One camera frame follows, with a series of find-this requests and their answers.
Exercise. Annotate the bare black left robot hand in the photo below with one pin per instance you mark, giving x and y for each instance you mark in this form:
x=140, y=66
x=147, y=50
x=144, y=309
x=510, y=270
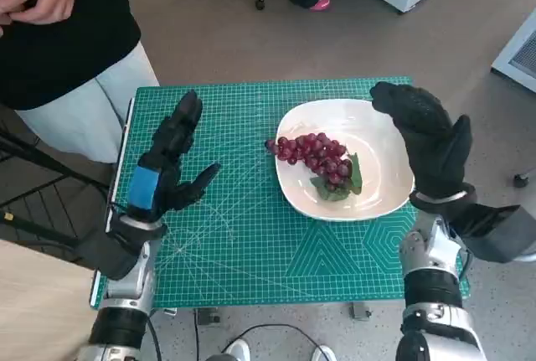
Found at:
x=167, y=193

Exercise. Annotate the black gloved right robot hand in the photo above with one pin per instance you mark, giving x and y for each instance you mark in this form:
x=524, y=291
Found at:
x=435, y=147

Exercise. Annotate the red toy grape bunch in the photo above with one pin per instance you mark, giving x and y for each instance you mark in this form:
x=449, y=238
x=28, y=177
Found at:
x=318, y=153

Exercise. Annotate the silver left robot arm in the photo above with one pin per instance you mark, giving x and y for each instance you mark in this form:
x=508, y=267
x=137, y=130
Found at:
x=125, y=302

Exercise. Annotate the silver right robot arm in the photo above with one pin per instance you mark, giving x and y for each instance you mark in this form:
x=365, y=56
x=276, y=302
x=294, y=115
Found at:
x=433, y=298

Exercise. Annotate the white square plate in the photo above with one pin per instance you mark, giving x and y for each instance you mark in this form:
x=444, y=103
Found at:
x=377, y=176

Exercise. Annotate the standing person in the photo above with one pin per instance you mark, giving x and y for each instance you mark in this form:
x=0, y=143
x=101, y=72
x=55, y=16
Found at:
x=71, y=59

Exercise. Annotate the black caster wheel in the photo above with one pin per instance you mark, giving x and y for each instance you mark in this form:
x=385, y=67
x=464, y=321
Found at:
x=521, y=180

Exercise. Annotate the green cutting mat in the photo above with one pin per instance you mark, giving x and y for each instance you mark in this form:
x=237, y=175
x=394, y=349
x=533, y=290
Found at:
x=251, y=252

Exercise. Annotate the black metal stand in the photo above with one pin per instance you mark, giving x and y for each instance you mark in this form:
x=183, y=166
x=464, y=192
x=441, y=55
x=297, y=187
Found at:
x=37, y=193

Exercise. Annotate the white rounded foot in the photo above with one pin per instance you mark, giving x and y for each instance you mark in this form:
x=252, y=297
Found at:
x=325, y=354
x=239, y=351

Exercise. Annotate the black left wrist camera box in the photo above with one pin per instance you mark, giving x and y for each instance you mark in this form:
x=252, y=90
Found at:
x=113, y=252

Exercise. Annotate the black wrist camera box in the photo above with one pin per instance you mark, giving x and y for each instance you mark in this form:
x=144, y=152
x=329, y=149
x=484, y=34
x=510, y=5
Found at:
x=113, y=252
x=494, y=233

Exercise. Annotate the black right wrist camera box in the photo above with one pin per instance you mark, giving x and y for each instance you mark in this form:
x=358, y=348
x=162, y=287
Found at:
x=494, y=233

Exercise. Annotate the grey table bracket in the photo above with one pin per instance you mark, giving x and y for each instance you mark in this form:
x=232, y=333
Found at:
x=361, y=312
x=208, y=318

